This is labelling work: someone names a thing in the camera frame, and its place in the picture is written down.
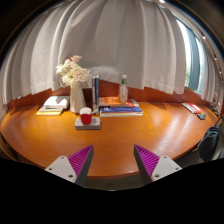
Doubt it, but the clear plastic bottle green cap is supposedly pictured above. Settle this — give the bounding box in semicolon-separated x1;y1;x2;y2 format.
119;75;128;103

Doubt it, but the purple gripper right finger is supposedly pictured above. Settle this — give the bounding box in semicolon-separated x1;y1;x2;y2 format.
134;145;181;185

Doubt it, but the red white booklet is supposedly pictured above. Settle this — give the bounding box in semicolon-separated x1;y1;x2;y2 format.
183;103;201;114

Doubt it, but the white pink flower bouquet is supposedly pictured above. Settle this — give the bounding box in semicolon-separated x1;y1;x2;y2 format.
56;55;87;87

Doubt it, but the orange book on stack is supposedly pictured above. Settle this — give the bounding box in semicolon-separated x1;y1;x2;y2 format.
99;97;139;108

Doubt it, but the black device at right edge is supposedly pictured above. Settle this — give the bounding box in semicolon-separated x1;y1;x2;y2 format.
207;105;219;117

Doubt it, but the white curtain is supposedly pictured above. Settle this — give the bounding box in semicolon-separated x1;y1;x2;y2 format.
0;0;224;106

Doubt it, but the blue book on stack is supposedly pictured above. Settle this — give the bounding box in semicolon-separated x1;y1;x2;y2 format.
100;107;142;113

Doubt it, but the grey power strip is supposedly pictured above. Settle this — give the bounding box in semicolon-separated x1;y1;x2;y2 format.
74;117;101;130

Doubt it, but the white ceramic vase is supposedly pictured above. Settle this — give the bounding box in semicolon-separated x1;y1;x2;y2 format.
70;82;86;113

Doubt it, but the upright blue book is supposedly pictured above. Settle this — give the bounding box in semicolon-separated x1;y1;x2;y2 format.
95;75;99;110

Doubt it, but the upright white book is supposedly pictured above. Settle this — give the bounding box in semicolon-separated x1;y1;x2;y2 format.
92;76;96;111

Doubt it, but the yellow book underneath left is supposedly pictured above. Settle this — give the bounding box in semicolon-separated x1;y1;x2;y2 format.
36;106;64;116

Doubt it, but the white book on left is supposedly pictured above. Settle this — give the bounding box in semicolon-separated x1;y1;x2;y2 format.
44;96;70;109

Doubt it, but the small dark pouch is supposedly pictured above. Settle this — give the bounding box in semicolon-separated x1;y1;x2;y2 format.
197;114;206;120

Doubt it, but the dark blue bag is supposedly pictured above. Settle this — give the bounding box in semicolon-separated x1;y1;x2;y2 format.
198;126;220;162

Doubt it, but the window frame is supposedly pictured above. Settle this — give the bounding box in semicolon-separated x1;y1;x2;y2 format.
178;20;205;94

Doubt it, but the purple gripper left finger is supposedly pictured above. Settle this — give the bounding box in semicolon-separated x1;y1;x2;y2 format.
46;145;94;186

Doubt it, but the red white charger plug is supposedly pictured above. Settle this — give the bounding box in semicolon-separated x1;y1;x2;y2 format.
80;107;92;125

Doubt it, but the white book bottom of stack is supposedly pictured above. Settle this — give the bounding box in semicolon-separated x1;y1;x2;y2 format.
100;112;143;117

